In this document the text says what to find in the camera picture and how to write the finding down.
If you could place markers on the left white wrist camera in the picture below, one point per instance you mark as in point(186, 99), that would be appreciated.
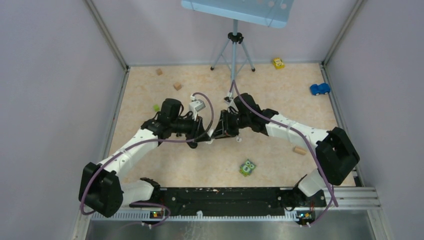
point(195, 106)

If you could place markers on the wooden cube block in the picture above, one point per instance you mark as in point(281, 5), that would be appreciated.
point(177, 86)

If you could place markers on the light blue perforated board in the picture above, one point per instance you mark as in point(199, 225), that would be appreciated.
point(270, 13)

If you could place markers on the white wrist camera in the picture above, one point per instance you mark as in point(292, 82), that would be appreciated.
point(228, 100)
point(195, 106)

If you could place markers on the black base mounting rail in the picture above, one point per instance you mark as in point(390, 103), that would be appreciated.
point(233, 201)

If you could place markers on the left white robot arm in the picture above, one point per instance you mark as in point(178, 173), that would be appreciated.
point(101, 188)

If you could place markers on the small wooden cube far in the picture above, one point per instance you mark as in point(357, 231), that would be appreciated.
point(159, 71)

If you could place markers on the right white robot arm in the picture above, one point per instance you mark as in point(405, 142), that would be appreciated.
point(332, 150)

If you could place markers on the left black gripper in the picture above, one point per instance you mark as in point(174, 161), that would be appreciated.
point(197, 129)

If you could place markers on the wooden cylinder block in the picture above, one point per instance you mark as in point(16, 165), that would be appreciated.
point(299, 150)

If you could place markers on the white earbud charging case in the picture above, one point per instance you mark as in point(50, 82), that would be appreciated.
point(210, 141)

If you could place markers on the black earbud charging case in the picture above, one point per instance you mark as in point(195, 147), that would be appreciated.
point(192, 145)

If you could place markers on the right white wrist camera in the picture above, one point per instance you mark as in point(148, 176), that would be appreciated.
point(228, 100)

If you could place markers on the light blue tripod stand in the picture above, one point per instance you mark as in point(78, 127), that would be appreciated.
point(235, 38)

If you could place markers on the small green cube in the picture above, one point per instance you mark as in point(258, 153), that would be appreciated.
point(156, 108)

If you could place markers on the green owl number block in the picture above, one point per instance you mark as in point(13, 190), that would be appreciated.
point(247, 168)

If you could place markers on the blue toy car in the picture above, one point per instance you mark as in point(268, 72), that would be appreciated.
point(320, 89)

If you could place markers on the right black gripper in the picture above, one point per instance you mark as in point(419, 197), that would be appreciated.
point(223, 129)

